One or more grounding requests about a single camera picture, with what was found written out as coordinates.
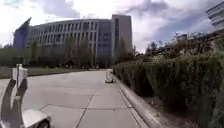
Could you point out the large curved grey building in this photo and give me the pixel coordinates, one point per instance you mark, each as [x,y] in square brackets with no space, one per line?
[100,33]

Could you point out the concrete kerb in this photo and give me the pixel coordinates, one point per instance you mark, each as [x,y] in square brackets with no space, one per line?
[140,105]

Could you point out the pale building with balconies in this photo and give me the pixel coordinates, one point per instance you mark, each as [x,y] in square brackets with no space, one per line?
[216,15]

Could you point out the bare soil strip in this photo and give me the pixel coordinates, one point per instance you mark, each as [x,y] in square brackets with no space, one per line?
[166,110]

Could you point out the grass strip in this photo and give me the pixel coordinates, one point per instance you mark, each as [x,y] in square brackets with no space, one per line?
[43,71]

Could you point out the green hedge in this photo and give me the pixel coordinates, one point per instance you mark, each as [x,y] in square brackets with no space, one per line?
[173,76]

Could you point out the grey concrete slab pavement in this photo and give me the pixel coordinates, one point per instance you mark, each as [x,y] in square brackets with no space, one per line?
[83,96]

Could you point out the row of trees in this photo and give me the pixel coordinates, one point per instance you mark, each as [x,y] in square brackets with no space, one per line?
[76,53]

